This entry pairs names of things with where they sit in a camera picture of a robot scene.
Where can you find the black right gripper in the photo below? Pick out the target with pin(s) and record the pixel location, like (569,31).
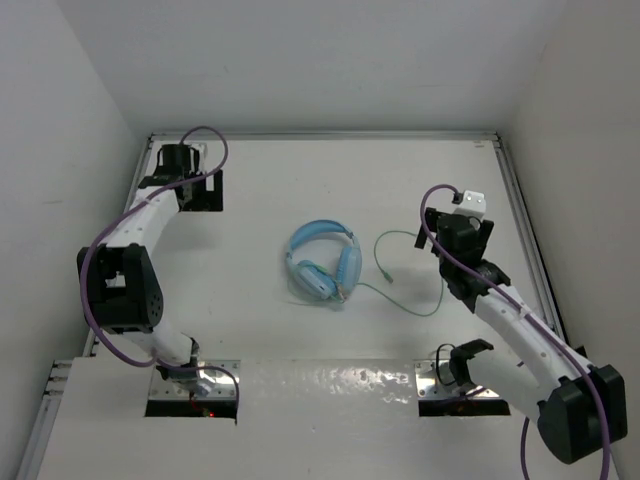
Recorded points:
(483,231)

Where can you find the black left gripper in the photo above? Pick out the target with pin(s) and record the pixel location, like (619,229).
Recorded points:
(208,200)

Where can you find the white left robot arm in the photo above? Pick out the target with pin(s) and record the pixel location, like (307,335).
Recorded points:
(120,293)

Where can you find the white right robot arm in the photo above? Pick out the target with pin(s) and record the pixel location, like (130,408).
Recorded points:
(577,407)

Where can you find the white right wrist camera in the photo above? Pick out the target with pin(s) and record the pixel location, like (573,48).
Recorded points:
(470,204)

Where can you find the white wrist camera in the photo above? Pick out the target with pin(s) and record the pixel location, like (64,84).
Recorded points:
(200,147)
(470,204)

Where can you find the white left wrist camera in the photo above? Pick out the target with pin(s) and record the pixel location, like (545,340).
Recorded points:
(200,147)

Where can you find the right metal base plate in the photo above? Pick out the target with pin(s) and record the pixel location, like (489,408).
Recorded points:
(434,382)

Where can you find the metal base plate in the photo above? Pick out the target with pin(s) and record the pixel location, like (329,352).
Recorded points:
(434,382)
(214,380)

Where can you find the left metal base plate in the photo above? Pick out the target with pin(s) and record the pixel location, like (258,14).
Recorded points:
(214,380)

